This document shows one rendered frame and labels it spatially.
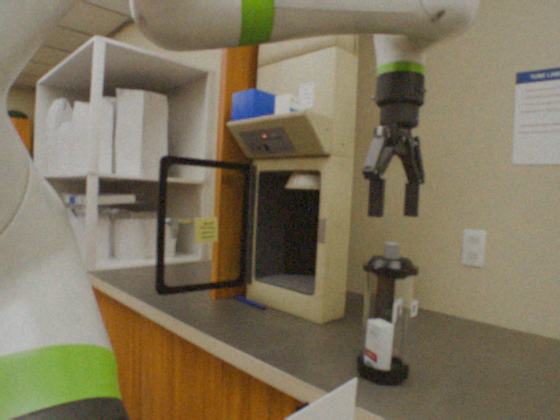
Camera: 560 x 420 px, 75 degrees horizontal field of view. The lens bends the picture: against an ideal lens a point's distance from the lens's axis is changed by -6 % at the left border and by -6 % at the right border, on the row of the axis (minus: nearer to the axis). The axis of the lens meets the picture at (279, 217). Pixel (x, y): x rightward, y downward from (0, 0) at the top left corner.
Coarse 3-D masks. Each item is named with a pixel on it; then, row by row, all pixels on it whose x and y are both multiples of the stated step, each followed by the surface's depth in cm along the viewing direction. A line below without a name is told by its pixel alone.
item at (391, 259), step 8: (392, 248) 74; (376, 256) 76; (384, 256) 75; (392, 256) 74; (400, 256) 77; (376, 264) 73; (384, 264) 72; (392, 264) 71; (400, 264) 71; (408, 264) 72
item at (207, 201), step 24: (168, 168) 108; (192, 168) 112; (216, 168) 117; (168, 192) 108; (192, 192) 113; (216, 192) 118; (240, 192) 123; (168, 216) 108; (192, 216) 113; (216, 216) 118; (240, 216) 124; (168, 240) 109; (192, 240) 114; (216, 240) 119; (240, 240) 124; (168, 264) 109; (192, 264) 114; (216, 264) 119
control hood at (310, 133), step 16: (288, 112) 100; (304, 112) 96; (240, 128) 115; (256, 128) 111; (272, 128) 107; (288, 128) 103; (304, 128) 100; (320, 128) 100; (240, 144) 121; (304, 144) 104; (320, 144) 101
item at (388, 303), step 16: (368, 272) 73; (368, 288) 74; (384, 288) 71; (400, 288) 71; (368, 304) 74; (384, 304) 71; (400, 304) 71; (368, 320) 74; (384, 320) 72; (400, 320) 71; (368, 336) 74; (384, 336) 72; (400, 336) 72; (368, 352) 74; (384, 352) 72; (400, 352) 72; (384, 368) 72; (400, 368) 72
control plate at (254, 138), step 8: (280, 128) 105; (240, 136) 118; (248, 136) 116; (256, 136) 113; (272, 136) 109; (280, 136) 107; (248, 144) 119; (256, 144) 116; (272, 144) 112; (280, 144) 110; (288, 144) 108; (256, 152) 120; (264, 152) 117; (272, 152) 115; (280, 152) 113
